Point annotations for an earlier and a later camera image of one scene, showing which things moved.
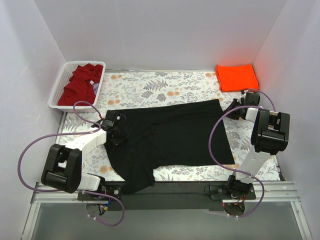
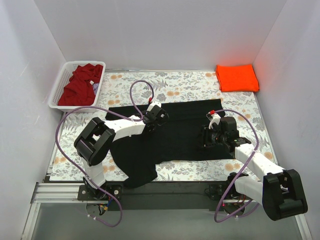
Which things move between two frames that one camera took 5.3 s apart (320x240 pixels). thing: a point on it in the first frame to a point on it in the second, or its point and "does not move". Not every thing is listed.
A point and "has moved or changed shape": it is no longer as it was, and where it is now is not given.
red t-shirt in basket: [80, 87] does not move
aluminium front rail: [266, 193] does not move
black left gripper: [120, 135] to [160, 114]
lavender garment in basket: [95, 86] does not move
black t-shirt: [192, 133] has moved or changed shape
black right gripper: [235, 110] to [205, 136]
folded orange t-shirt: [236, 78] does not move
